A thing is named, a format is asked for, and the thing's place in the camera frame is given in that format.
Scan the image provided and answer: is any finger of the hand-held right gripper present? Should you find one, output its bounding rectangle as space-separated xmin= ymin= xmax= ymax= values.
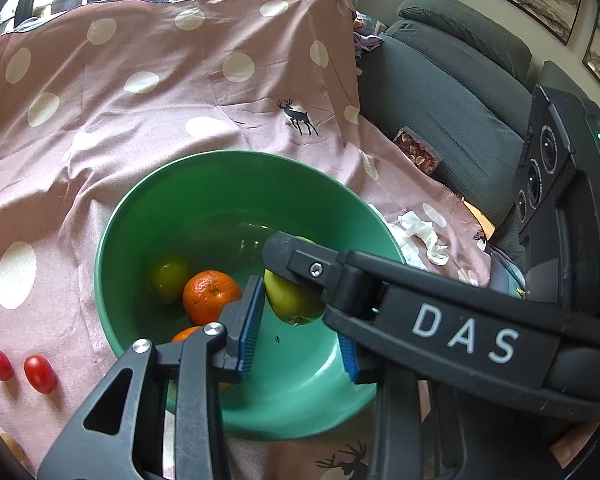
xmin=262 ymin=232 xmax=386 ymax=311

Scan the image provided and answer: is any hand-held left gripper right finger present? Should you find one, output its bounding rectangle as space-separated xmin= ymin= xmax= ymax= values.
xmin=337 ymin=336 xmax=433 ymax=480

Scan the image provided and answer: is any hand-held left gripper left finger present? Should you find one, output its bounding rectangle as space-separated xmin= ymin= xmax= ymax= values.
xmin=37 ymin=276 xmax=266 ymax=480

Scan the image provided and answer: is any green round fruit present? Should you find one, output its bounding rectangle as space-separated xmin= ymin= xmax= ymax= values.
xmin=264 ymin=236 xmax=327 ymax=326
xmin=147 ymin=255 xmax=191 ymax=305

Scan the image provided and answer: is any orange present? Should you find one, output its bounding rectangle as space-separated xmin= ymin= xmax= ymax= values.
xmin=171 ymin=326 xmax=231 ymax=392
xmin=182 ymin=270 xmax=243 ymax=326

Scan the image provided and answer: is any green bowl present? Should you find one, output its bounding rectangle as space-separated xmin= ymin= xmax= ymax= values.
xmin=94 ymin=150 xmax=408 ymax=442

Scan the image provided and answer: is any crumpled white tissue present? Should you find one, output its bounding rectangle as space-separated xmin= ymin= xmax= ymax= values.
xmin=387 ymin=210 xmax=450 ymax=267

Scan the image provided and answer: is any clear snack packet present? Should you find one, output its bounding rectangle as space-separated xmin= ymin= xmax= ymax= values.
xmin=394 ymin=127 xmax=441 ymax=177

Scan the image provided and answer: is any grey sofa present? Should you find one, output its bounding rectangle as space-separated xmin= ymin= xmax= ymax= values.
xmin=357 ymin=0 xmax=546 ymax=261

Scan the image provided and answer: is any pink polka dot blanket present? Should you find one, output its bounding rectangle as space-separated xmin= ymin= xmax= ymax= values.
xmin=0 ymin=0 xmax=493 ymax=480

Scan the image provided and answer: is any purple cloth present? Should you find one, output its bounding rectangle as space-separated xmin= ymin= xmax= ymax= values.
xmin=352 ymin=10 xmax=386 ymax=56

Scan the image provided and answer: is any tan longan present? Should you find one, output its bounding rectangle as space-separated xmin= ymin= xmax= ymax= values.
xmin=0 ymin=432 xmax=27 ymax=467

